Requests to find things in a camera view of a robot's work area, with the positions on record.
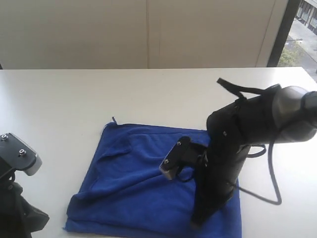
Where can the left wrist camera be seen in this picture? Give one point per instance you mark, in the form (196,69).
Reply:
(16,155)

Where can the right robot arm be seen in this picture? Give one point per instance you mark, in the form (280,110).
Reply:
(257,117)

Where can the blue microfiber towel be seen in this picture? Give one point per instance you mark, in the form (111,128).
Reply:
(124,194)

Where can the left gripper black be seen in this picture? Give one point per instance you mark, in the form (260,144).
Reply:
(18,218)

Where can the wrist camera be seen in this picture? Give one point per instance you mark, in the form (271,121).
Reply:
(172,160)
(16,155)

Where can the dark window frame post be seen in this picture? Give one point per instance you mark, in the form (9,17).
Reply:
(283,31)

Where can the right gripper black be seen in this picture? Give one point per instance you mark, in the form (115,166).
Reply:
(215,179)

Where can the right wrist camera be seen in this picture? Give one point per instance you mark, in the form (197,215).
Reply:
(172,160)

